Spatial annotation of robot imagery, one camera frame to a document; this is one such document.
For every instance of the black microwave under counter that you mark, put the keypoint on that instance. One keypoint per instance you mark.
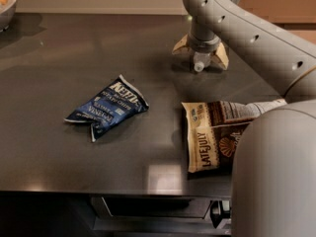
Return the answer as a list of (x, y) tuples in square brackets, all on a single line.
[(201, 216)]

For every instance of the metal bowl with fruit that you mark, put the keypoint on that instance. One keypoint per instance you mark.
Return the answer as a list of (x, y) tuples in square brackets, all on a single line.
[(7, 11)]

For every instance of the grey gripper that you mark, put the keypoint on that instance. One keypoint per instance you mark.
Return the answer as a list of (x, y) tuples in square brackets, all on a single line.
[(203, 46)]

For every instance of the clear plastic water bottle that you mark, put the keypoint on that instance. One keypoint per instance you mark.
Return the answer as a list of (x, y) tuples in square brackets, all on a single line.
[(201, 61)]

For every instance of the blue Kettle chips bag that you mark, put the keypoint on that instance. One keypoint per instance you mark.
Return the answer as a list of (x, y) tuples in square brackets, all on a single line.
[(115, 103)]

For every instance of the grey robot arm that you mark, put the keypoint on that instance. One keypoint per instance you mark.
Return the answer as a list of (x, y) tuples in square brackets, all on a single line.
[(274, 170)]

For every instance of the brown Late July chips bag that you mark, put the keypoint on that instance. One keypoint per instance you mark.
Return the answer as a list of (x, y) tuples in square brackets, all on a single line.
[(214, 130)]

